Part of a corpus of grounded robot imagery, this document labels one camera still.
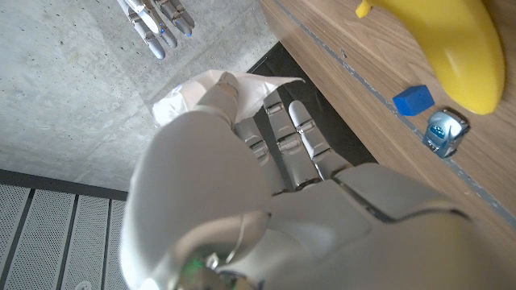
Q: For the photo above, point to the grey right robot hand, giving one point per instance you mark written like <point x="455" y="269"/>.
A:
<point x="161" y="20"/>

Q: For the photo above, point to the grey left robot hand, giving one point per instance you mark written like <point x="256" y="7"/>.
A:
<point x="322" y="233"/>

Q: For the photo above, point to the silver blue toy car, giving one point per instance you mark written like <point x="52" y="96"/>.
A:
<point x="443" y="133"/>

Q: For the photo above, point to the blue block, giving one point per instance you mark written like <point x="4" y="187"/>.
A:
<point x="413" y="100"/>

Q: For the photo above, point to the yellow banana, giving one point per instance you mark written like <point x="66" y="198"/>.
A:
<point x="455" y="48"/>

